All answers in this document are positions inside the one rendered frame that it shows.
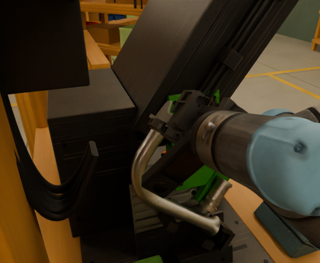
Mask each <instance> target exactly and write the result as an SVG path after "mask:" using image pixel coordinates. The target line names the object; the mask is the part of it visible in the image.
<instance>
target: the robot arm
mask: <svg viewBox="0 0 320 263"><path fill-rule="evenodd" d="M209 97H211V98H209ZM216 102H217V100H215V99H213V97H212V96H210V95H207V94H205V95H204V94H203V93H201V92H200V91H199V90H183V92H182V94H181V95H180V97H179V98H178V100H177V102H176V104H175V105H174V107H173V108H172V110H171V111H172V112H174V113H173V114H172V113H170V108H171V105H172V101H167V102H166V103H165V104H164V105H163V107H162V108H161V109H160V111H159V112H158V113H157V114H156V116H155V117H153V118H151V119H150V121H149V122H148V126H149V127H150V128H151V129H152V130H155V131H156V132H159V133H160V135H162V136H163V137H165V138H166V139H167V140H169V141H171V142H172V143H174V144H175V145H174V146H173V147H171V148H170V149H169V150H168V151H167V152H166V153H165V154H164V155H163V156H162V157H161V158H160V159H159V160H158V161H157V162H156V163H155V164H154V165H153V166H152V167H151V168H149V169H148V170H147V171H146V172H145V173H144V174H143V175H142V177H141V186H142V188H144V189H146V190H148V191H150V192H152V193H154V194H156V195H157V196H159V197H161V198H166V197H167V196H168V195H169V194H171V193H172V192H173V191H174V190H175V189H176V188H178V187H179V186H180V185H181V184H182V183H184V182H185V181H186V180H187V179H188V178H189V177H191V176H192V175H193V174H194V173H195V172H197V171H198V170H199V169H200V168H201V167H202V166H204V165H206V166H207V167H209V168H211V169H213V170H215V171H217V172H218V173H220V174H222V175H224V176H226V177H228V178H230V179H232V180H234V181H236V182H237V183H239V184H241V185H243V186H245V187H247V188H248V189H250V190H251V191H253V192H254V193H255V194H256V195H258V196H259V197H260V198H261V199H262V200H263V201H264V202H266V203H267V204H268V205H269V206H271V207H272V208H273V209H274V210H275V211H276V212H277V213H279V214H280V215H281V216H282V217H283V218H284V219H285V220H286V221H288V222H289V223H290V224H291V225H292V226H293V227H294V228H295V229H297V230H298V231H299V232H300V233H301V234H302V235H303V236H304V237H306V238H307V239H308V241H309V242H310V243H311V245H312V246H314V247H315V248H316V249H318V250H320V104H317V105H315V106H312V107H310V108H307V109H306V110H303V111H300V112H297V113H293V112H291V111H289V110H286V109H271V110H268V111H266V112H264V113H263V114H261V115H260V114H252V113H248V112H247V111H245V110H244V109H242V108H241V107H239V106H238V105H237V104H236V103H235V102H234V101H233V100H231V99H230V98H223V99H222V101H221V102H220V103H216Z"/></svg>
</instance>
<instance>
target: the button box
mask: <svg viewBox="0 0 320 263"><path fill-rule="evenodd" d="M254 214H255V215H256V216H257V217H258V219H259V220H260V221H261V223H262V224H263V225H264V226H265V227H266V228H267V230H268V231H269V232H270V233H271V234H272V235H273V237H274V238H275V239H276V240H277V241H278V242H279V244H280V245H281V246H282V247H283V248H284V249H285V251H286V252H287V253H288V254H289V255H290V257H293V258H298V257H301V256H304V255H307V254H310V253H313V252H315V251H318V249H316V248H315V247H314V246H312V245H311V243H310V242H309V241H308V239H307V238H306V237H304V236H303V235H302V234H301V233H300V232H299V231H298V230H297V229H295V228H294V227H293V226H292V225H291V224H290V223H289V222H288V221H286V220H285V219H284V218H283V217H282V216H281V215H280V214H279V213H277V212H276V211H275V210H274V209H273V208H272V207H271V206H269V205H268V204H267V203H266V202H264V201H263V202H262V203H261V204H260V205H259V207H258V208H257V209H256V210H255V211H254Z"/></svg>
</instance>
